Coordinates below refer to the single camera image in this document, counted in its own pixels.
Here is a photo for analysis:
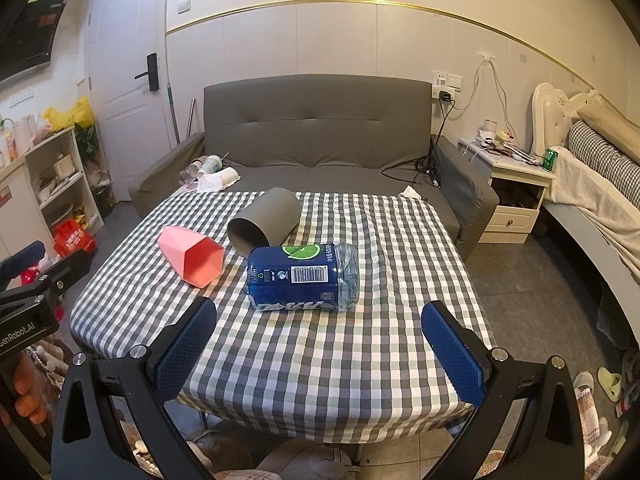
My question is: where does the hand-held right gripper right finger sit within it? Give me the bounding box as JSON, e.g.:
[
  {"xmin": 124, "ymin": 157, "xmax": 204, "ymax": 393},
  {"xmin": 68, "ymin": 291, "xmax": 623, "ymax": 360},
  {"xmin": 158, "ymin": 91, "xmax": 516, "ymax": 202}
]
[{"xmin": 421, "ymin": 300, "xmax": 586, "ymax": 480}]

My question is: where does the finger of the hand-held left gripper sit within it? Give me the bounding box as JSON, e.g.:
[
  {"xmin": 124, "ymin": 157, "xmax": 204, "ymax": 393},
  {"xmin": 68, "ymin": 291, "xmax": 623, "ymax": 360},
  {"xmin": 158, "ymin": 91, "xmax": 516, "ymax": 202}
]
[
  {"xmin": 0, "ymin": 241, "xmax": 47, "ymax": 291},
  {"xmin": 24, "ymin": 251, "xmax": 93, "ymax": 307}
]

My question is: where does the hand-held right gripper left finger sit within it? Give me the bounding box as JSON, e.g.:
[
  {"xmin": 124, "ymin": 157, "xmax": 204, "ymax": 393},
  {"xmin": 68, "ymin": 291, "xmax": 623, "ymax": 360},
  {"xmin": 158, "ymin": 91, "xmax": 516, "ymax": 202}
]
[{"xmin": 50, "ymin": 296, "xmax": 218, "ymax": 480}]

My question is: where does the pink hexagonal cup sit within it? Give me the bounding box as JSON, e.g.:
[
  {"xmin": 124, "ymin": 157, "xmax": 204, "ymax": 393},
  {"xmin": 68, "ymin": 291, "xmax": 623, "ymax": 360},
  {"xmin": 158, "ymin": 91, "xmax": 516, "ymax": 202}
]
[{"xmin": 158, "ymin": 226, "xmax": 225, "ymax": 289}]

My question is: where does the grey round cup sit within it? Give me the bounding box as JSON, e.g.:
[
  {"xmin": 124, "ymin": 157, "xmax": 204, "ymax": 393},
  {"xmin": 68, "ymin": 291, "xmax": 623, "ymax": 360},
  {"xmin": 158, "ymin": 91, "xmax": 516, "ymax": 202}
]
[{"xmin": 227, "ymin": 187, "xmax": 301, "ymax": 255}]

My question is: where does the person's left hand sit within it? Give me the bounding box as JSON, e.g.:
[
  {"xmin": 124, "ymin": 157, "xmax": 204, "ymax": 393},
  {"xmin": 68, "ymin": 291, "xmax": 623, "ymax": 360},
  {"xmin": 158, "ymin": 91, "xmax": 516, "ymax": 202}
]
[{"xmin": 11, "ymin": 357, "xmax": 49, "ymax": 426}]

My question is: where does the red plastic bag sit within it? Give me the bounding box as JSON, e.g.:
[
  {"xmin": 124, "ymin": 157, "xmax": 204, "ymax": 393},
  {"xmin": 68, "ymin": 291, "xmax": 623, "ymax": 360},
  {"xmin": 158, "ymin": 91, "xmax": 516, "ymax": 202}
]
[{"xmin": 52, "ymin": 220, "xmax": 97, "ymax": 258}]

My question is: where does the white shelf unit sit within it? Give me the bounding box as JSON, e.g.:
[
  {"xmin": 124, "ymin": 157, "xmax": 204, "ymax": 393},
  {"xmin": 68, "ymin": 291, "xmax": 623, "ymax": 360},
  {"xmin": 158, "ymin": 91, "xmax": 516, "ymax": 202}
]
[{"xmin": 22, "ymin": 126, "xmax": 106, "ymax": 261}]

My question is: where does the blue label water bottle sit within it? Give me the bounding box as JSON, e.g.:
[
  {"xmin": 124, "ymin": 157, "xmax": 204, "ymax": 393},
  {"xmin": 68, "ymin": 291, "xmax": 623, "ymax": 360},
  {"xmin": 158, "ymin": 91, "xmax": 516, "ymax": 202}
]
[{"xmin": 246, "ymin": 242, "xmax": 361, "ymax": 312}]

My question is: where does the green plant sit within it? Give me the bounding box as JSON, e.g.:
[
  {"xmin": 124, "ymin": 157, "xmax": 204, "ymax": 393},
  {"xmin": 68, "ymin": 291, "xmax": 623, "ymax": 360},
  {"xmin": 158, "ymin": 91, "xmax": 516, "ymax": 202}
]
[{"xmin": 75, "ymin": 122, "xmax": 99, "ymax": 172}]

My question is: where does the grey checkered tablecloth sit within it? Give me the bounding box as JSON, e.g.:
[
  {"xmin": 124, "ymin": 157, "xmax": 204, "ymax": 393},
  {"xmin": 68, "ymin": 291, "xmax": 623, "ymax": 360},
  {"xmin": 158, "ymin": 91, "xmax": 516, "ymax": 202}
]
[{"xmin": 70, "ymin": 190, "xmax": 496, "ymax": 445}]

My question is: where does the white slipper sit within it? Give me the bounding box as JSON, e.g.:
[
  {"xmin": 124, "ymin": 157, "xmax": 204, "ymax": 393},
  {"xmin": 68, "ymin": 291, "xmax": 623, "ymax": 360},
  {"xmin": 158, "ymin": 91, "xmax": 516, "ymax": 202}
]
[{"xmin": 572, "ymin": 371, "xmax": 597, "ymax": 397}]

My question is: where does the yellow plastic bag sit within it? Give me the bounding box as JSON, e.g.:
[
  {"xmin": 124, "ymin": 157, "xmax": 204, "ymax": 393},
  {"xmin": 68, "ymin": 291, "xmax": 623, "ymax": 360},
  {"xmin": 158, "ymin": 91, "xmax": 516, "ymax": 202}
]
[{"xmin": 42, "ymin": 97, "xmax": 96, "ymax": 133}]

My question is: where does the cream nightstand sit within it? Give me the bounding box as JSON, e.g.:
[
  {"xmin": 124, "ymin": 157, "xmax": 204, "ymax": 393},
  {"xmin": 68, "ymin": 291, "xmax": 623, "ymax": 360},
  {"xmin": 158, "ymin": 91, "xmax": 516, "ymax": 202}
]
[{"xmin": 457, "ymin": 136, "xmax": 557, "ymax": 246}]

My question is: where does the pale green slipper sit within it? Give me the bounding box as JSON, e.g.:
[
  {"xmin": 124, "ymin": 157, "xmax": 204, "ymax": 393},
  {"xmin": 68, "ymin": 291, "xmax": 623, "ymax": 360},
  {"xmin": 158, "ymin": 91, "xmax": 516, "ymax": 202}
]
[{"xmin": 597, "ymin": 367, "xmax": 623, "ymax": 402}]

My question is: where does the crumpled white tissue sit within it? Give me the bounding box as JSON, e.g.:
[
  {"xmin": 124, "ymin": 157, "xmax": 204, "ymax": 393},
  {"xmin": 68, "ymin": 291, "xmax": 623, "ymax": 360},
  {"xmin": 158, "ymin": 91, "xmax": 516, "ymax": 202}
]
[{"xmin": 196, "ymin": 172, "xmax": 236, "ymax": 194}]

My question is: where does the beige blanket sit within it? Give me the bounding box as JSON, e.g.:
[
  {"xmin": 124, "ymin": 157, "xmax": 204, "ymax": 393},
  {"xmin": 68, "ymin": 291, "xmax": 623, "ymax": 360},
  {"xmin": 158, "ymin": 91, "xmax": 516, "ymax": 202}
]
[{"xmin": 547, "ymin": 147, "xmax": 640, "ymax": 286}]

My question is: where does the white door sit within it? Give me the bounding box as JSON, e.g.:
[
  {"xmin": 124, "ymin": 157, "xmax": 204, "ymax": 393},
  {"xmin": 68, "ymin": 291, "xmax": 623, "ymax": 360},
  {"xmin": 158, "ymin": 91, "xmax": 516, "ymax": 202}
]
[{"xmin": 86, "ymin": 0, "xmax": 168, "ymax": 203}]

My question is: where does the black range hood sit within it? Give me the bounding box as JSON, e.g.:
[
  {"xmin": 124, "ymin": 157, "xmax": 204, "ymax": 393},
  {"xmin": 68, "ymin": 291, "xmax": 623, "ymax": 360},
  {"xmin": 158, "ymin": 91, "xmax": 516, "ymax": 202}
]
[{"xmin": 0, "ymin": 0, "xmax": 71, "ymax": 85}]

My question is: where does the checkered pillow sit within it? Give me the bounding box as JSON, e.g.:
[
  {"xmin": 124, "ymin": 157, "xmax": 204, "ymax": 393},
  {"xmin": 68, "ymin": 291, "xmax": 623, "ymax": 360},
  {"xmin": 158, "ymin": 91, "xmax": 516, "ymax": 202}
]
[{"xmin": 565, "ymin": 120, "xmax": 640, "ymax": 200}]

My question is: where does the grey sofa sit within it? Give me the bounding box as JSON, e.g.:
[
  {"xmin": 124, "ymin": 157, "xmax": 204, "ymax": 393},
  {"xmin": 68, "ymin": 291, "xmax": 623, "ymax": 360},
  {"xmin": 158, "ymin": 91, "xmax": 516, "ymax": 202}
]
[{"xmin": 129, "ymin": 74, "xmax": 500, "ymax": 263}]

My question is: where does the cream bed headboard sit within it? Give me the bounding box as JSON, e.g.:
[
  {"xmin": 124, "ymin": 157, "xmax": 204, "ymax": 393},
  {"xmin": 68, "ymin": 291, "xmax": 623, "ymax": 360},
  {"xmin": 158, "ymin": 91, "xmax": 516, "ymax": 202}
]
[{"xmin": 530, "ymin": 81, "xmax": 608, "ymax": 161}]

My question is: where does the beige pillow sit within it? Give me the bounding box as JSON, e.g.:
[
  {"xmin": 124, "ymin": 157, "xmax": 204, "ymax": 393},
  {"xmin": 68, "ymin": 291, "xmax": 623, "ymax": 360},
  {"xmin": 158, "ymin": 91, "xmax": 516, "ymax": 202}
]
[{"xmin": 576, "ymin": 105, "xmax": 640, "ymax": 163}]

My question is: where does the grey bed frame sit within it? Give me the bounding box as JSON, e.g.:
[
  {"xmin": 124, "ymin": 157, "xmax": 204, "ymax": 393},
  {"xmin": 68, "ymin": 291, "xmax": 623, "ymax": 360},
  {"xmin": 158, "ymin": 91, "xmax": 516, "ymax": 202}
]
[{"xmin": 542, "ymin": 200, "xmax": 640, "ymax": 356}]

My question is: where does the mop handle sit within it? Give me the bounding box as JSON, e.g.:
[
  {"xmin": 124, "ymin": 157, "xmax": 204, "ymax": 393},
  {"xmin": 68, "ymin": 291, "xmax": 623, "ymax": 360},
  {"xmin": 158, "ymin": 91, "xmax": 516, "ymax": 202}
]
[{"xmin": 166, "ymin": 82, "xmax": 181, "ymax": 146}]

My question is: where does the black cable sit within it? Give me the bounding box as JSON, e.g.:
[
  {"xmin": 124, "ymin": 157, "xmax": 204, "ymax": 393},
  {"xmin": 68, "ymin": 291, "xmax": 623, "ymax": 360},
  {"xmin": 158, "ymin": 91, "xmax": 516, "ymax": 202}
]
[{"xmin": 382, "ymin": 99, "xmax": 458, "ymax": 190}]

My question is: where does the black door lock handle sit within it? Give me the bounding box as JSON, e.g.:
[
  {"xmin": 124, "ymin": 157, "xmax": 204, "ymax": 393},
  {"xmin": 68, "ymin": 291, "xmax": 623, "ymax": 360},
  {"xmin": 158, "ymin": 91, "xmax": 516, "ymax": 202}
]
[{"xmin": 134, "ymin": 52, "xmax": 159, "ymax": 92}]

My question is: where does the white wall socket panel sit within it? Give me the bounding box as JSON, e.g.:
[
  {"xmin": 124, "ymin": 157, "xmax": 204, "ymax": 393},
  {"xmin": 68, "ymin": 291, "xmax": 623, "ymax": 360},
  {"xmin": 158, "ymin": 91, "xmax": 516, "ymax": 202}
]
[{"xmin": 431, "ymin": 71, "xmax": 463, "ymax": 91}]

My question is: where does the white cable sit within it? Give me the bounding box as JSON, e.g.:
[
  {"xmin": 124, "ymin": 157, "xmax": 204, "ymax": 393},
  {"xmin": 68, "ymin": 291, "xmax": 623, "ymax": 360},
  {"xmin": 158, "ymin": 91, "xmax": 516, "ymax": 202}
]
[{"xmin": 452, "ymin": 55, "xmax": 521, "ymax": 153}]

